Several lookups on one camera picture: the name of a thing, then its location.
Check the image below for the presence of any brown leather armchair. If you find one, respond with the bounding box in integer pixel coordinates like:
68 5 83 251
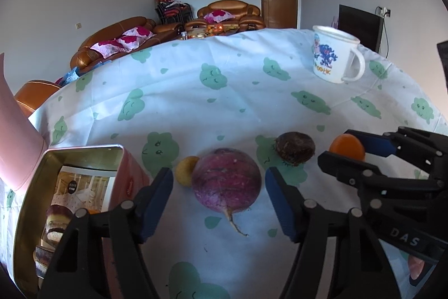
185 0 264 33

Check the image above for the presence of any orange leather chair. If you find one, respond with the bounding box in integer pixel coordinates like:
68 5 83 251
14 80 62 118

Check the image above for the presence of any pink tin box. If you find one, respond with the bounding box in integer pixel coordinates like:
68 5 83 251
12 144 152 299

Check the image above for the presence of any stack of black chairs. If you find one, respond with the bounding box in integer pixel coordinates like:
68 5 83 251
154 1 194 27

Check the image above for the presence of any small yellow fruit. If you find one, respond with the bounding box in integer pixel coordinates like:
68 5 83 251
175 156 201 187

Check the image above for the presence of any black television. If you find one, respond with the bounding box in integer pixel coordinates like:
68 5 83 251
338 4 383 53

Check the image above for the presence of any cloud-print tablecloth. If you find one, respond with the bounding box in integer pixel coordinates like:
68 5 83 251
0 27 448 299

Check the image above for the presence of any cluttered coffee table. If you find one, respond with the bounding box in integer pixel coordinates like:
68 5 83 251
182 23 246 41

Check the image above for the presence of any blue packet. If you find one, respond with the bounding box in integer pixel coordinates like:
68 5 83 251
62 69 82 87

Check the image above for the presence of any purple radish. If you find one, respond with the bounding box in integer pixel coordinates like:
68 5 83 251
191 148 262 237

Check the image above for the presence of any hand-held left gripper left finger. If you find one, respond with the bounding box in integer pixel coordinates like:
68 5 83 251
37 166 174 299

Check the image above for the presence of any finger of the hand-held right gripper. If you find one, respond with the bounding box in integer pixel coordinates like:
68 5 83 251
346 126 448 164
318 151 442 195

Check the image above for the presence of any brown cake snack packet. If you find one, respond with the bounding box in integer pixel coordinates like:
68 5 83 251
34 246 54 278

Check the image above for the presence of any printed paper leaflet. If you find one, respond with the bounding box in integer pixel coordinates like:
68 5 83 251
54 164 118 215

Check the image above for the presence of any white printed mug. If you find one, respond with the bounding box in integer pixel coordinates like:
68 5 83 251
311 25 365 84

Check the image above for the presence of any person's right hand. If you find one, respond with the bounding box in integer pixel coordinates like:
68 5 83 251
408 255 426 281

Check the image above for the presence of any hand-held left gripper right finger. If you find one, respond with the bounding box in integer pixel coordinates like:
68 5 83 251
265 166 401 299

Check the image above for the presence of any floral pillow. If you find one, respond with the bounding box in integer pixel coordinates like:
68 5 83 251
116 26 157 52
90 40 125 59
204 9 236 24

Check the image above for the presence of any long brown leather sofa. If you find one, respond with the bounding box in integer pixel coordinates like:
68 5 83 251
70 16 186 76

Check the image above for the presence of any small orange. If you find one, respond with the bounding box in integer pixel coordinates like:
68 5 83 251
329 134 365 162

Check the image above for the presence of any purple sweet potato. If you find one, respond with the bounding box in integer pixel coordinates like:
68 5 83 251
45 204 75 244

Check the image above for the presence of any wall socket with cable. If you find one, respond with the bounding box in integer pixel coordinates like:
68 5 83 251
375 6 392 59

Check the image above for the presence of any dark passion fruit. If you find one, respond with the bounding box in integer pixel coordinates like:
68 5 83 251
275 132 316 166

